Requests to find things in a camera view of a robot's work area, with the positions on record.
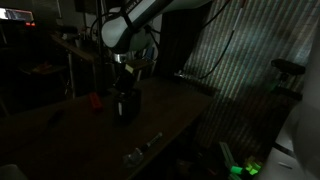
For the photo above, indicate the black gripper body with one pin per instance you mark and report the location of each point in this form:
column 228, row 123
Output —
column 125, row 78

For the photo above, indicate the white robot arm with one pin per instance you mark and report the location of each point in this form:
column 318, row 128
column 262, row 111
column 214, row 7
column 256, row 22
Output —
column 133, row 26

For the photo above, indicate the black mesh basket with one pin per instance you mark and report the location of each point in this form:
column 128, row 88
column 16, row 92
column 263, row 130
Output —
column 128, row 106

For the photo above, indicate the red stapler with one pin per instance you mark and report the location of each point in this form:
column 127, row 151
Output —
column 95, row 101

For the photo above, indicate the wooden side table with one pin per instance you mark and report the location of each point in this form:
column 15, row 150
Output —
column 76, row 50

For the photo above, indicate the small metal object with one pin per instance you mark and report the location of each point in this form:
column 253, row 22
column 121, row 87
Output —
column 151, row 141

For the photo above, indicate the clear plastic object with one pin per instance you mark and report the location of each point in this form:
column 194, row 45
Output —
column 133, row 156

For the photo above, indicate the lit computer monitor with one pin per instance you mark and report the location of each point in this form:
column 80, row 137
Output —
column 16, row 15

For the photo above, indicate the bright green objects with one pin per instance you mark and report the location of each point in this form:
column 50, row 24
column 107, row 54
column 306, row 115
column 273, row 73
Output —
column 246, row 168

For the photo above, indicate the large white equipment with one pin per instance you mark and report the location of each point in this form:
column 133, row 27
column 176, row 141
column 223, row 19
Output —
column 303, row 133

